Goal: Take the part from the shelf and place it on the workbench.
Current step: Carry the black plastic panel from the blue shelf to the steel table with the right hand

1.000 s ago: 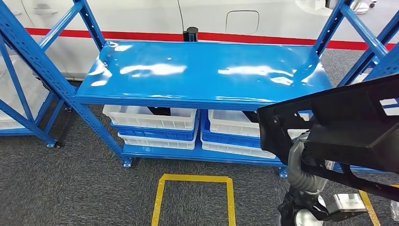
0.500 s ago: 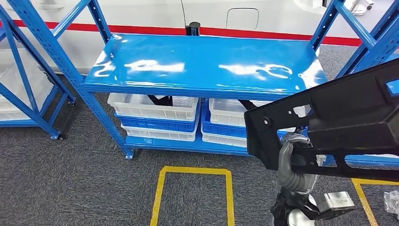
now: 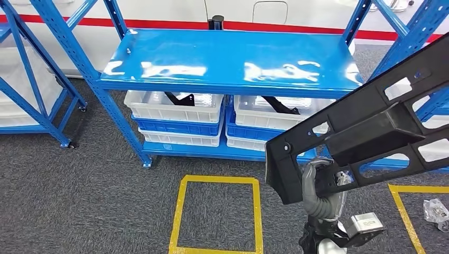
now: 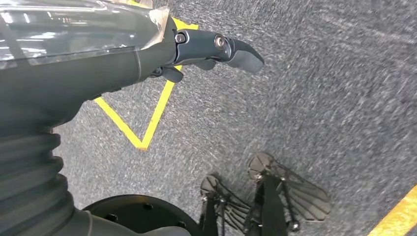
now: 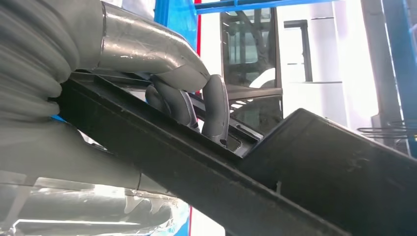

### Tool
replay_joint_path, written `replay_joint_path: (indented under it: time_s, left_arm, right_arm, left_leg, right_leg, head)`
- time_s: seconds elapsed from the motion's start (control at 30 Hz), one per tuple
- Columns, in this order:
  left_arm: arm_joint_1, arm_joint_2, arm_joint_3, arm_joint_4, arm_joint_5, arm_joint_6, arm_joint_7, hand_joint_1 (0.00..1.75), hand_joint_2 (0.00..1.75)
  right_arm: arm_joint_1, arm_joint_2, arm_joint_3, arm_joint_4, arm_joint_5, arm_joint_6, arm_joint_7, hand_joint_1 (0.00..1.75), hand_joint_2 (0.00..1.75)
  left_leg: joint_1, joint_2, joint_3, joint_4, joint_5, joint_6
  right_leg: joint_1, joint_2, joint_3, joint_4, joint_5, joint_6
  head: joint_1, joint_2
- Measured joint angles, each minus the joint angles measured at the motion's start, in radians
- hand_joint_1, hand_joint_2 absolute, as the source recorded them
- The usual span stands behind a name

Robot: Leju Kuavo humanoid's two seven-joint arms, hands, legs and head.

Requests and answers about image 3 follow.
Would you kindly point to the blue plastic crate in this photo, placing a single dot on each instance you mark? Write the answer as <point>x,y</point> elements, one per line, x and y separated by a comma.
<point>252,134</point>
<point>175,128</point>

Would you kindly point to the black bracket part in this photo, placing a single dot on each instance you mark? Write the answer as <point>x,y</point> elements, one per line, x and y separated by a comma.
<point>186,101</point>
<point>280,107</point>

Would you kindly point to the long black plastic part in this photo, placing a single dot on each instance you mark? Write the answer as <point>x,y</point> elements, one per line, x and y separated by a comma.
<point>368,133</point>

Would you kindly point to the crumpled clear plastic wrap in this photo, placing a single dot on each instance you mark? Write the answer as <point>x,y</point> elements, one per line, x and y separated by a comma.
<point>435,212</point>

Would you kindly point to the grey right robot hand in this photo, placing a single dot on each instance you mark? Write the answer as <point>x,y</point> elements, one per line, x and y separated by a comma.
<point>308,182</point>

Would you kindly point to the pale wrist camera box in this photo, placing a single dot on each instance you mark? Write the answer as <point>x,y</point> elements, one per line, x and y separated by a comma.
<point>364,224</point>

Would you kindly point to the white plastic crate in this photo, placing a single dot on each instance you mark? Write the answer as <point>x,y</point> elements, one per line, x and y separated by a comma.
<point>175,139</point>
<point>51,84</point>
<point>14,117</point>
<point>245,143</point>
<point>158,112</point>
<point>259,121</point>

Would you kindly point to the black bollard post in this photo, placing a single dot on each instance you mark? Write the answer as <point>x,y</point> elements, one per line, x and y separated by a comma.
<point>216,22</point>

